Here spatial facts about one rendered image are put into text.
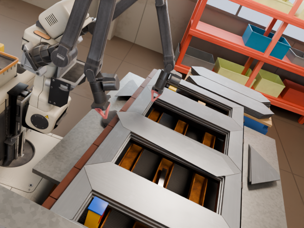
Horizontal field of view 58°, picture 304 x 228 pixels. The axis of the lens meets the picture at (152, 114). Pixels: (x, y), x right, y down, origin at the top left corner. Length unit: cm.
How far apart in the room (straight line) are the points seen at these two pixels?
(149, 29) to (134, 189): 376
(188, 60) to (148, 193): 302
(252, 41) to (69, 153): 312
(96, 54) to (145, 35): 367
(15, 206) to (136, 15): 412
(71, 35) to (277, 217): 139
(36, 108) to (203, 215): 100
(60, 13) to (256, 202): 139
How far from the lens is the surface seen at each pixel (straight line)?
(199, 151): 159
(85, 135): 166
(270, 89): 447
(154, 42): 480
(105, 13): 108
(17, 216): 88
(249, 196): 170
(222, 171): 156
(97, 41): 112
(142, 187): 126
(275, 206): 178
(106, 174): 126
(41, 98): 154
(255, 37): 407
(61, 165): 149
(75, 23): 113
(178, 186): 177
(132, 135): 150
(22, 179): 193
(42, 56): 124
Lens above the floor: 180
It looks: 34 degrees down
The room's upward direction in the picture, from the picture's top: 22 degrees clockwise
